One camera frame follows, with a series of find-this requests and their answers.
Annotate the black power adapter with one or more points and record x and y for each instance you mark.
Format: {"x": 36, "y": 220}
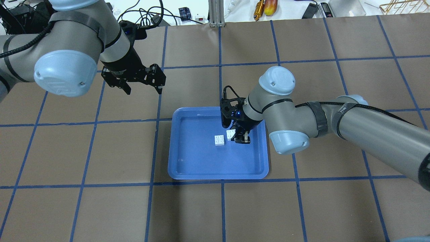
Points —
{"x": 310, "y": 11}

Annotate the gold brass cylinder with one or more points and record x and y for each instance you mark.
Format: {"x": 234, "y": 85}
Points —
{"x": 259, "y": 10}

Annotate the white block mid table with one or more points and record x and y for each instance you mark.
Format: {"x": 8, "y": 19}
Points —
{"x": 230, "y": 134}

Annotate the white block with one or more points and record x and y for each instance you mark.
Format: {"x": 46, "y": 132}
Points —
{"x": 219, "y": 140}

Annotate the aluminium frame post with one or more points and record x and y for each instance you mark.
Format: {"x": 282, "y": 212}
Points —
{"x": 216, "y": 13}

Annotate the gold wire rack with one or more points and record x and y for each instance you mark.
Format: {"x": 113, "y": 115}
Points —
{"x": 397, "y": 7}

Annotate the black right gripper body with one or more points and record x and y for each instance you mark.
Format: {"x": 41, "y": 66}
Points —
{"x": 244, "y": 126}

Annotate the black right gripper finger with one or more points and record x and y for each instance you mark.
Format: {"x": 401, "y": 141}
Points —
{"x": 242, "y": 138}

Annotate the orange toy mango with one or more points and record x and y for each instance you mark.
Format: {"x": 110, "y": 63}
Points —
{"x": 270, "y": 7}

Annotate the blue plastic tray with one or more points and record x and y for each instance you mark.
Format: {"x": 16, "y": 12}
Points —
{"x": 201, "y": 149}

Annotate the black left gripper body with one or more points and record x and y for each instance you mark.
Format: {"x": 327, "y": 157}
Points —
{"x": 128, "y": 64}

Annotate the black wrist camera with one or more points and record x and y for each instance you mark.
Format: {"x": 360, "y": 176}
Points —
{"x": 231, "y": 110}

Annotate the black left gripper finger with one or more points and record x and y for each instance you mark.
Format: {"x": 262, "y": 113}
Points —
{"x": 158, "y": 87}
{"x": 124, "y": 86}

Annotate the silver metal tray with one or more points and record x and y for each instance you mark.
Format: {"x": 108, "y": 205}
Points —
{"x": 346, "y": 8}

